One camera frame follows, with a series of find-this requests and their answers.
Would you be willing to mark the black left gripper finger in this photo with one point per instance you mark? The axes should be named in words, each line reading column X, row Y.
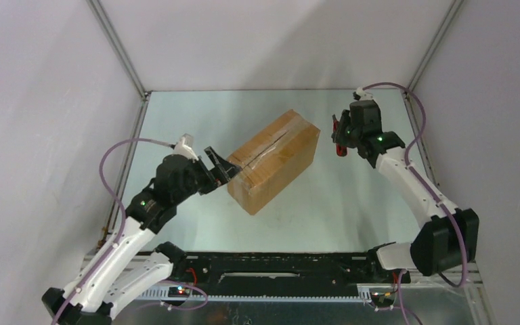
column 222, row 167
column 220, row 177

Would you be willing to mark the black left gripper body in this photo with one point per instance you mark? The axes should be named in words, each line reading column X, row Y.
column 198, row 181

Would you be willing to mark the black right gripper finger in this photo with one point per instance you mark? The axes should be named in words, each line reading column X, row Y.
column 340, row 125
column 350, row 142

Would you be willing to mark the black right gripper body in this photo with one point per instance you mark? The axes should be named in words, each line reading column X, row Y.
column 355, row 133

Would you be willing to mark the brown cardboard express box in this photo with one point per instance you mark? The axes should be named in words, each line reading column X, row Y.
column 271, row 160

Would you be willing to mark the red black utility knife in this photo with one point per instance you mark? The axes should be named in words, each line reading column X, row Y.
column 341, row 149

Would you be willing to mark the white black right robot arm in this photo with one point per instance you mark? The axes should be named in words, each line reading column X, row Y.
column 448, row 234

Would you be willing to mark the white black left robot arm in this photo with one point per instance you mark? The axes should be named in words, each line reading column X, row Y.
column 103, row 289

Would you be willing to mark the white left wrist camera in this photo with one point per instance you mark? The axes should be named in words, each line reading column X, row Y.
column 184, row 147

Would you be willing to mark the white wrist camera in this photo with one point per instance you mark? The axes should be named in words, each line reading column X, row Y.
column 184, row 147
column 360, row 94

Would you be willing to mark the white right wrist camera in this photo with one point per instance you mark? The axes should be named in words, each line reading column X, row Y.
column 360, row 94

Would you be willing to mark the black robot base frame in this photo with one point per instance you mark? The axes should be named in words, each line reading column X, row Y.
column 174, row 275

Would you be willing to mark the aluminium right corner post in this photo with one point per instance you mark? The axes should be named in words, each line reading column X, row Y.
column 437, row 39

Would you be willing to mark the aluminium corner post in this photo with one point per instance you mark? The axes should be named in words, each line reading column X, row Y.
column 437, row 39
column 101, row 15

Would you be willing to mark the aluminium left corner post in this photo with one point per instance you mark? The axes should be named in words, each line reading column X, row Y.
column 101, row 15

